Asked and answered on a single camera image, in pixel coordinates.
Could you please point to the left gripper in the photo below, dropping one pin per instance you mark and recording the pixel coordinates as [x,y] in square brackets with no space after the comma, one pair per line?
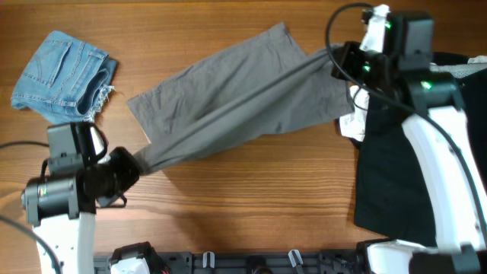
[122,158]

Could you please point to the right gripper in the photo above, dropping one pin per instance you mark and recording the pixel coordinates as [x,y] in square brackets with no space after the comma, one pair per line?
[346,57]

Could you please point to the grey cotton shorts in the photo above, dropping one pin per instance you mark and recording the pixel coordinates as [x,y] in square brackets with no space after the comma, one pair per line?
[266,85]

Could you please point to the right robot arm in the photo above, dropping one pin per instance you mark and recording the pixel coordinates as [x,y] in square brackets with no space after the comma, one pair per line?
[430,109]

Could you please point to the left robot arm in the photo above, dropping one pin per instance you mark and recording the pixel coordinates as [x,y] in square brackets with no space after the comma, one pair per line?
[62,207]

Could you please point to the white garment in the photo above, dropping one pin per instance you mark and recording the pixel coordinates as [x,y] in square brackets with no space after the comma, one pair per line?
[353,125]

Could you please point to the folded blue denim shorts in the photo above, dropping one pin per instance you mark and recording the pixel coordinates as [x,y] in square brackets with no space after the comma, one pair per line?
[66,80]

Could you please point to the black shorts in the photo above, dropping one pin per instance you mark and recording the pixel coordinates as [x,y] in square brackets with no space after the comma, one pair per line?
[391,196]

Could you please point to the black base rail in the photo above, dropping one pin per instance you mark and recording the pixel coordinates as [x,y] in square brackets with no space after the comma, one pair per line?
[323,262]

